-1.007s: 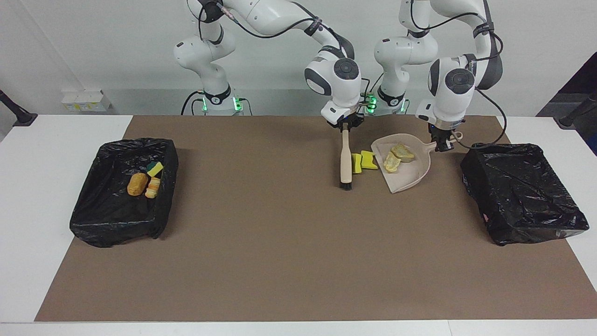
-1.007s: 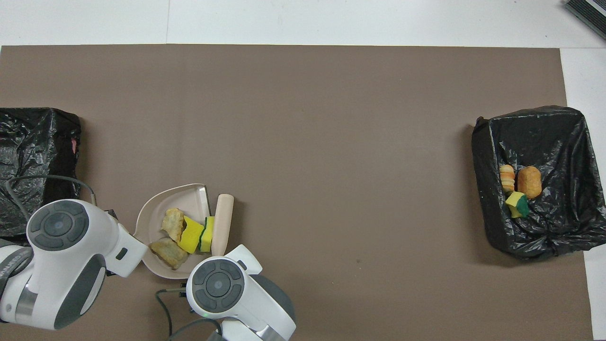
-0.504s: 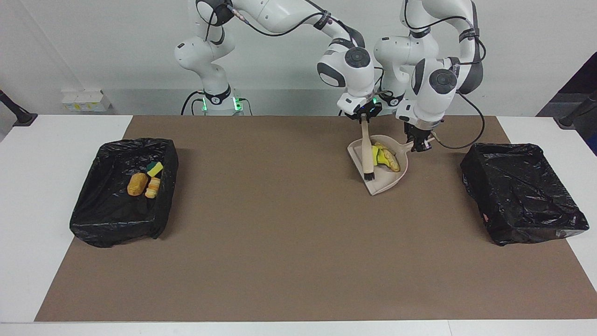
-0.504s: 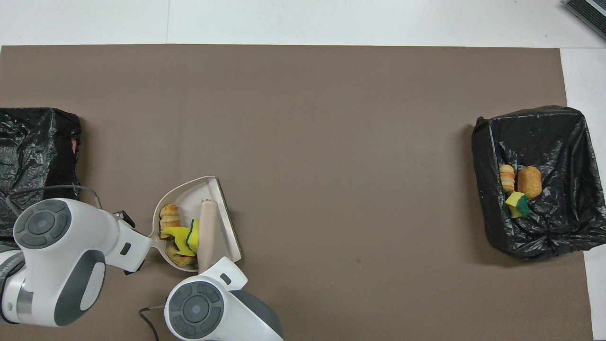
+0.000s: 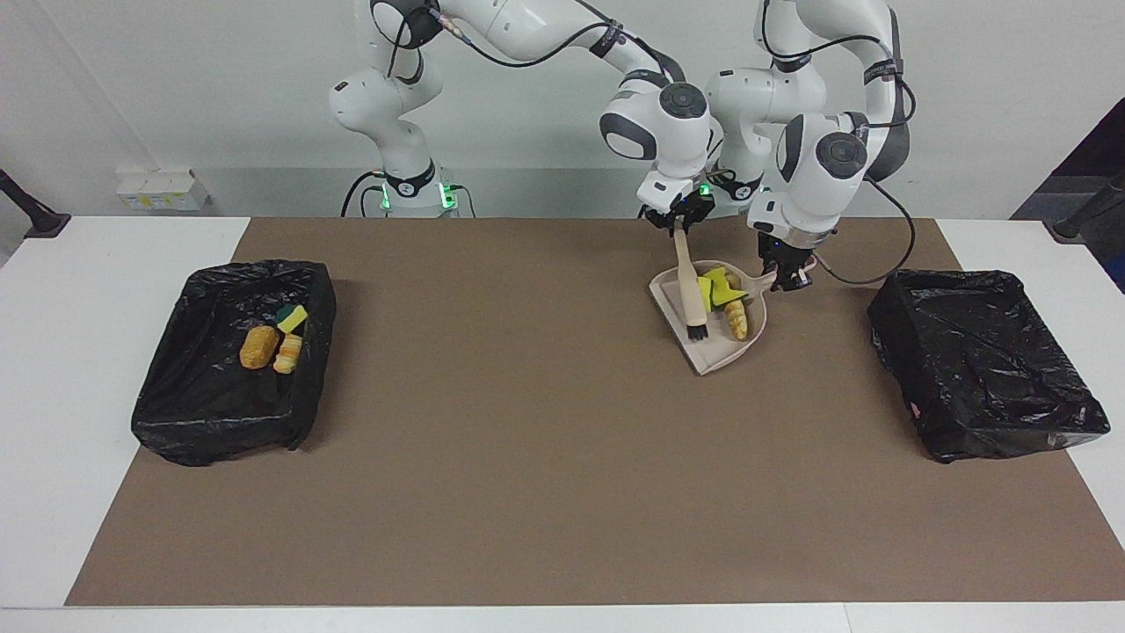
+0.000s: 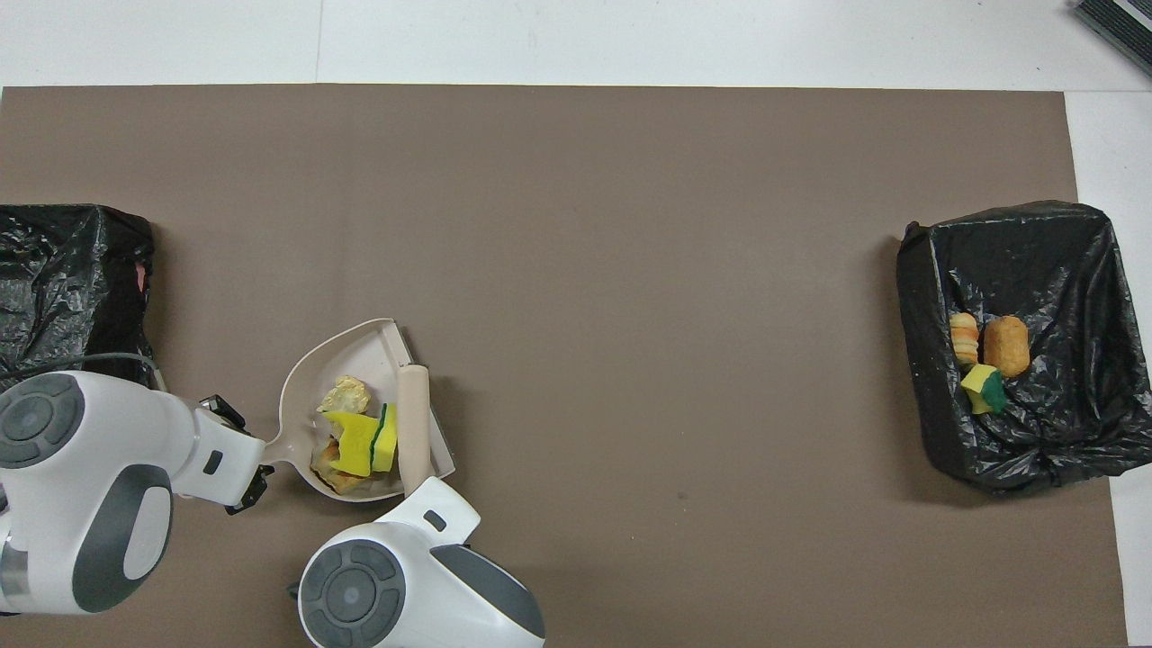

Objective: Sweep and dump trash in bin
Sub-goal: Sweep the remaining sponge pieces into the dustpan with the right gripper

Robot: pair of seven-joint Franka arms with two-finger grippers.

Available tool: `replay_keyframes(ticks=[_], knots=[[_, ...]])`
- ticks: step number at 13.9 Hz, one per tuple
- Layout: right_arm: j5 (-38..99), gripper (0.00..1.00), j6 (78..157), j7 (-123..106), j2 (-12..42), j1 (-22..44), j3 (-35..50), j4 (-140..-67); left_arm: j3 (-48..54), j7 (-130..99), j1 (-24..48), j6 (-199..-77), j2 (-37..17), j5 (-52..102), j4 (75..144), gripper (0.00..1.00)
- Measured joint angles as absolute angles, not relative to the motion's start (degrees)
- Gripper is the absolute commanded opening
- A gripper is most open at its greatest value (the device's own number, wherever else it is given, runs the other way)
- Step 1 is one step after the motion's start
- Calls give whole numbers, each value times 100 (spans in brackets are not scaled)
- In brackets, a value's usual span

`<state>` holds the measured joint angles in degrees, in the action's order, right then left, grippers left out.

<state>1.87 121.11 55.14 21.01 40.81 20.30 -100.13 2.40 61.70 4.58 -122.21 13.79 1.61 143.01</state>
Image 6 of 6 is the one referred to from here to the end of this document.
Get beige plastic dustpan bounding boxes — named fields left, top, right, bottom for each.
left=260, top=317, right=457, bottom=503

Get notched yellow sponge piece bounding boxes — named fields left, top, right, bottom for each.
left=321, top=409, right=382, bottom=479

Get chunky beige stone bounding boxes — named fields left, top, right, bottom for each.
left=316, top=374, right=373, bottom=416

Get beige brush black bristles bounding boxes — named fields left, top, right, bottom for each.
left=398, top=363, right=434, bottom=499

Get striped croissant toy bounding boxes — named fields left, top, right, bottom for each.
left=949, top=311, right=980, bottom=368

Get yellow green sponge piece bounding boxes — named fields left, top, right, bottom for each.
left=959, top=364, right=1008, bottom=415

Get brown bread roll toy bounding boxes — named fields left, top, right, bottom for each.
left=982, top=315, right=1031, bottom=379

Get black bagged bin pink spot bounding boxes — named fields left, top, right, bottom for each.
left=0, top=203, right=156, bottom=390

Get brown paper table mat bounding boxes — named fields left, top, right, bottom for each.
left=0, top=84, right=1129, bottom=648

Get black ribbed grille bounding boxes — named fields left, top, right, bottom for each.
left=1068, top=0, right=1152, bottom=78

